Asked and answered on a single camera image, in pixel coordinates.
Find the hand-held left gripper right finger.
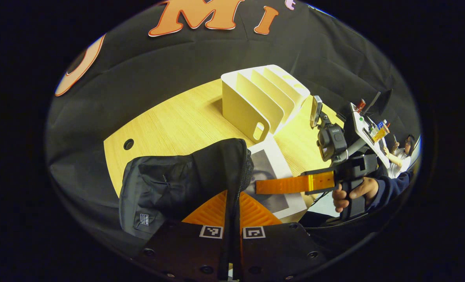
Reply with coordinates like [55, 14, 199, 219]
[234, 191, 329, 282]

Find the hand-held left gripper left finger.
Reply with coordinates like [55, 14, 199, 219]
[134, 190, 230, 282]

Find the white book with grey photo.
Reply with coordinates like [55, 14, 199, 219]
[243, 135, 308, 219]

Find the black schoolbag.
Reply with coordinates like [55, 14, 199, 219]
[119, 137, 255, 240]

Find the white bookshelf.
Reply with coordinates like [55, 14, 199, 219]
[220, 64, 312, 146]

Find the white side desk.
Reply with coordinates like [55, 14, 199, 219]
[349, 101, 392, 169]

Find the small yellow box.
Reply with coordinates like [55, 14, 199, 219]
[371, 121, 391, 142]

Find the black monitor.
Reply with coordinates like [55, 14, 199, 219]
[363, 89, 394, 116]

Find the black backdrop cloth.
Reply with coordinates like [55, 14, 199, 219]
[45, 0, 419, 255]

